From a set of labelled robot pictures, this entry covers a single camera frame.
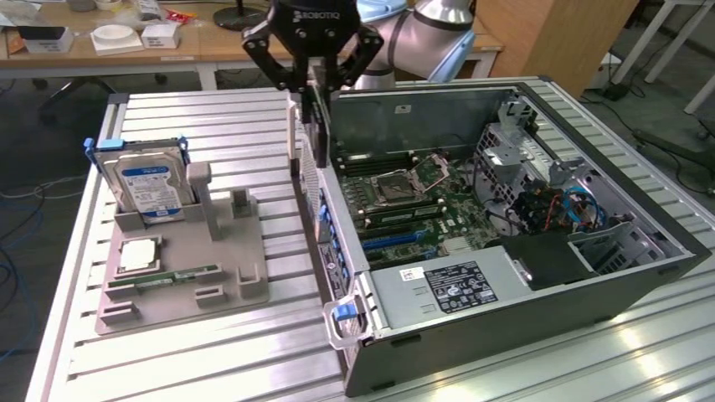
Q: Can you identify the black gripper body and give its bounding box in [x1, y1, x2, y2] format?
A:
[264, 0, 362, 62]

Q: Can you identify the graphics card with metal bracket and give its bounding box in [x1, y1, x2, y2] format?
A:
[305, 58, 334, 169]

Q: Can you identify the black round lamp base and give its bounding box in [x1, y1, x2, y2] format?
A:
[213, 0, 270, 32]

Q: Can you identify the small white labelled box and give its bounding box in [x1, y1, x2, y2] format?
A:
[138, 21, 184, 49]

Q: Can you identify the white round object box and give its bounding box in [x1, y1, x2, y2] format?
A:
[89, 23, 145, 56]

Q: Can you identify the metal socket cover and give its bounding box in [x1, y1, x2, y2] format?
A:
[410, 152, 454, 194]

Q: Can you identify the CPU socket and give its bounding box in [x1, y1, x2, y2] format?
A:
[372, 170, 421, 207]

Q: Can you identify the blue expansion card retainer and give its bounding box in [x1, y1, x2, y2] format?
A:
[313, 187, 352, 292]

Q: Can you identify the wooden cabinet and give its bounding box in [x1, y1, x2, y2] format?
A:
[489, 0, 643, 98]

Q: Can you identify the wooden desk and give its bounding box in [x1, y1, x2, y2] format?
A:
[0, 0, 504, 91]

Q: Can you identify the perforated metal disk bay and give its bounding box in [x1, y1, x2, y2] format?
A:
[472, 100, 587, 210]

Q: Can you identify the hard disk with blue carrier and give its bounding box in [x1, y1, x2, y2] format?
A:
[81, 132, 194, 224]

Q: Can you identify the black chair base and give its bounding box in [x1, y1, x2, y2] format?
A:
[30, 76, 120, 123]
[632, 127, 715, 169]

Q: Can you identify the white box black lid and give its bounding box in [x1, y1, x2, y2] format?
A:
[14, 24, 76, 54]

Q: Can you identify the long expansion slot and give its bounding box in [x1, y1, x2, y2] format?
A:
[360, 231, 429, 247]

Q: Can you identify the black floor power adapter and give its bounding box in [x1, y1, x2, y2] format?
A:
[600, 83, 633, 102]

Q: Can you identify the grey parts rack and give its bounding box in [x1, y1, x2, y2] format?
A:
[93, 162, 272, 337]

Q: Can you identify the black power connector bundle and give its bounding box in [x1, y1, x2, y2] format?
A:
[508, 190, 552, 235]

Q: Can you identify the silver CPU chip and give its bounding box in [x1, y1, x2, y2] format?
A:
[120, 240, 160, 271]

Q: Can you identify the grey power supply unit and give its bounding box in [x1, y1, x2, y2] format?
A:
[356, 245, 534, 336]

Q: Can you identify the open metal disk bay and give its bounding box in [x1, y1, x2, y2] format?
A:
[566, 212, 669, 278]

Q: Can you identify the black PC case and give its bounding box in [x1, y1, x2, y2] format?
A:
[285, 81, 713, 399]

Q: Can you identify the blue data wire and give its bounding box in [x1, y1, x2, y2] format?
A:
[561, 185, 608, 230]

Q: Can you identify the white table frame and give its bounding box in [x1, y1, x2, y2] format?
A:
[608, 0, 715, 115]

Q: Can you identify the blue floor cable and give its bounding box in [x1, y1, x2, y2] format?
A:
[0, 190, 49, 363]

